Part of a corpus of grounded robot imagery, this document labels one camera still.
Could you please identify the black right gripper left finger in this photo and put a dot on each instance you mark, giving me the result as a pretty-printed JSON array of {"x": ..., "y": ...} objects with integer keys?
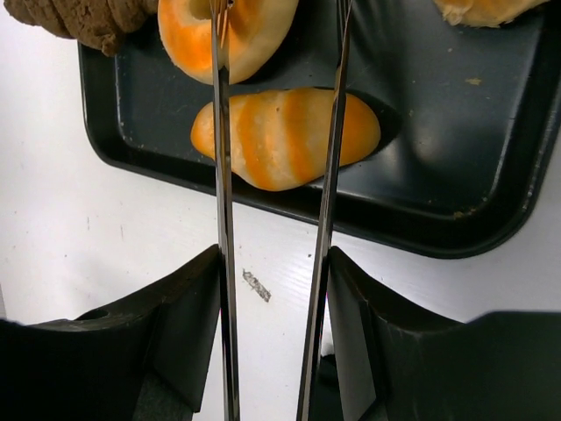
[{"x": 142, "y": 357}]

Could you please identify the glazed ring donut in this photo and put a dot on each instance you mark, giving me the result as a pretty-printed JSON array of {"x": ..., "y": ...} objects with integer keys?
[{"x": 256, "y": 30}]

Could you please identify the small round tan bun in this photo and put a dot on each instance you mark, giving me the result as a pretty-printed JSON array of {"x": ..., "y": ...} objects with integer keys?
[{"x": 484, "y": 13}]

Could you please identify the brown chocolate bread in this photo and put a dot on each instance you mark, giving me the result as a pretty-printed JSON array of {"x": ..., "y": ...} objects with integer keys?
[{"x": 98, "y": 24}]

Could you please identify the metal serving tongs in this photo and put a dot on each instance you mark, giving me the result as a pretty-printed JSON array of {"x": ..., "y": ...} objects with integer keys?
[{"x": 222, "y": 142}]

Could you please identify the small tape scrap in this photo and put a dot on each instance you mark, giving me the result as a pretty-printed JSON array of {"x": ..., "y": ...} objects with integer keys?
[{"x": 256, "y": 285}]

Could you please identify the striped oblong bread loaf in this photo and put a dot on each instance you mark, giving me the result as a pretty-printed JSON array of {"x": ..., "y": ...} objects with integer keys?
[{"x": 279, "y": 138}]

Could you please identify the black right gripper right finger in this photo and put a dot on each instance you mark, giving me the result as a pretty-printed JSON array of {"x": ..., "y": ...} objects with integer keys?
[{"x": 399, "y": 361}]

